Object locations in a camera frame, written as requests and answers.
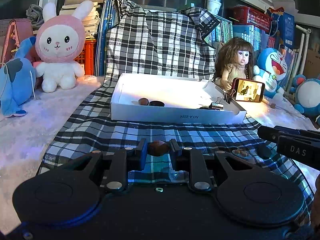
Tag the person's right forearm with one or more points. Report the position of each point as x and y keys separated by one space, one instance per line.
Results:
x=316 y=200

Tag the dark round container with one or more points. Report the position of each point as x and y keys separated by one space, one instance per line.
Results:
x=156 y=103

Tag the white cardboard box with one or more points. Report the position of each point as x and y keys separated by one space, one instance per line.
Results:
x=175 y=116

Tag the brown walnut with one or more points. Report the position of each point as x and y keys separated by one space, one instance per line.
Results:
x=157 y=148
x=143 y=101

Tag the orange plastic crate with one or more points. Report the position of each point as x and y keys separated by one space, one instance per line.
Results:
x=87 y=55

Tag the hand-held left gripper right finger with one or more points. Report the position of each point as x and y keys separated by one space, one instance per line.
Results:
x=173 y=150

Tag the red plastic basket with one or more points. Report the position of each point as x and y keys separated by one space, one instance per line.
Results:
x=255 y=17

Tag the blue spotted plush animal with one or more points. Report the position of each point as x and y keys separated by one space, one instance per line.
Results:
x=15 y=85

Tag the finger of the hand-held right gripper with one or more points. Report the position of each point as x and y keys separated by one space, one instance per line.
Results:
x=268 y=133

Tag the grey crumpled cloth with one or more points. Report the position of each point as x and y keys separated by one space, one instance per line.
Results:
x=35 y=15

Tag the blue cat plush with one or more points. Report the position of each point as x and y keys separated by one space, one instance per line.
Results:
x=308 y=92
x=271 y=60

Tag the brown haired doll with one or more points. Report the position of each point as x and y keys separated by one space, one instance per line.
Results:
x=240 y=55

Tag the row of teal books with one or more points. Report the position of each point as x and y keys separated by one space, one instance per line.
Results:
x=250 y=33

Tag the small brown pastry toy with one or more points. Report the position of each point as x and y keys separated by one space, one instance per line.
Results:
x=239 y=152

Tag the brown cardboard box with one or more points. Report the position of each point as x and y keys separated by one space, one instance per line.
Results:
x=312 y=62

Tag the pink toy house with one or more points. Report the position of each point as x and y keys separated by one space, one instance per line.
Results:
x=20 y=27

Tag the black white checkered cloth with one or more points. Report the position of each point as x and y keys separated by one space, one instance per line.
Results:
x=155 y=42

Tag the white plastic pipe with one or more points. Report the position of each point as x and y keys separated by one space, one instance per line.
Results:
x=305 y=42

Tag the stack of white paper cups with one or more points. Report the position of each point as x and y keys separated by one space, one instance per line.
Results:
x=213 y=5

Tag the pink white bunny plush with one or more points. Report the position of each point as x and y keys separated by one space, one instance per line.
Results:
x=58 y=42

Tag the row of tall blue books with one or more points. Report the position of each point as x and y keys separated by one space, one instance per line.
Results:
x=102 y=35

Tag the stack of white books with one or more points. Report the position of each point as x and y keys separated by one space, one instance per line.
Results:
x=92 y=22

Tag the blue gift bag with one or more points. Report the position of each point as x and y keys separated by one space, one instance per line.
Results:
x=286 y=27

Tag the smartphone in red case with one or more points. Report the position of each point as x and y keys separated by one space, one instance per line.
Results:
x=248 y=90

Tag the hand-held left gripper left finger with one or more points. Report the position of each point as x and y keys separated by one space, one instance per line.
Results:
x=143 y=152

